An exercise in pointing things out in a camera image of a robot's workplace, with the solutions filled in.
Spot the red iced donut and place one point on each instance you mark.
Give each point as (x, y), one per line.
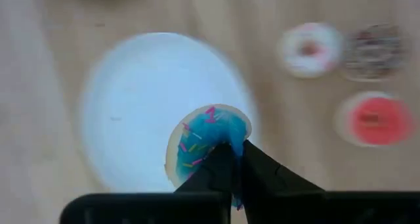
(387, 132)

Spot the white round plate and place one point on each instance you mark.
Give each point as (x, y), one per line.
(147, 102)

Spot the white iced donut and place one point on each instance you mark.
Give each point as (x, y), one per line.
(295, 64)

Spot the blue donut with pink sprinkles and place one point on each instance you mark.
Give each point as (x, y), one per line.
(203, 135)

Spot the chocolate donut with sprinkles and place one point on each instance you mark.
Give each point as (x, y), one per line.
(361, 66)

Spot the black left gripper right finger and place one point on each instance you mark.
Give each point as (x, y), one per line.
(269, 191)

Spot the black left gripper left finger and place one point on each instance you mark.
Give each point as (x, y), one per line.
(210, 184)

